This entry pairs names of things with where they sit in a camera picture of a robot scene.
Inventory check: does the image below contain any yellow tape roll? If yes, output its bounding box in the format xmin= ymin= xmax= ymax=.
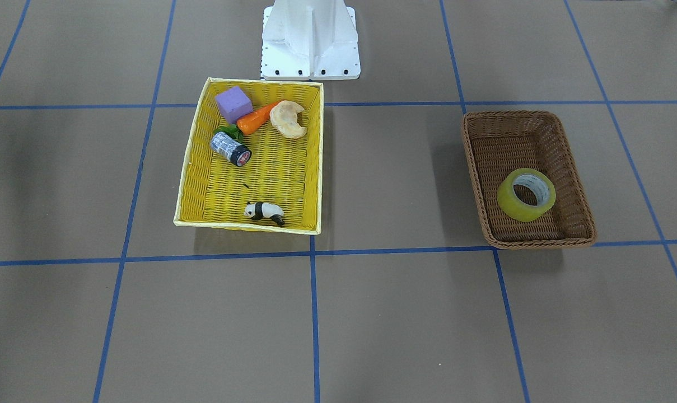
xmin=497 ymin=168 xmax=557 ymax=222

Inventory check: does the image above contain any yellow woven basket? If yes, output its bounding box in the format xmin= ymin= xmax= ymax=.
xmin=174 ymin=77 xmax=324 ymax=235

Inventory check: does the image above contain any brown wicker basket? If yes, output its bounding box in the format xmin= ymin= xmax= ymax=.
xmin=461 ymin=110 xmax=597 ymax=250

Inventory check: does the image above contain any small panda figurine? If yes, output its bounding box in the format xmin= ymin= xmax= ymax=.
xmin=243 ymin=201 xmax=286 ymax=227

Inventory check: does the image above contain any toy croissant bread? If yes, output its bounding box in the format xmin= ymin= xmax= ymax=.
xmin=269 ymin=100 xmax=307 ymax=139

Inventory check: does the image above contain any orange toy carrot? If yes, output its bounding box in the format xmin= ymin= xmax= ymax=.
xmin=236 ymin=100 xmax=281 ymax=135

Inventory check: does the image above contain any purple foam cube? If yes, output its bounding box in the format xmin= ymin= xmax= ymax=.
xmin=214 ymin=86 xmax=254 ymax=125

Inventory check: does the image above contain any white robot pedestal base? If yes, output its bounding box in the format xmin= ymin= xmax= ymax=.
xmin=260 ymin=1 xmax=361 ymax=81

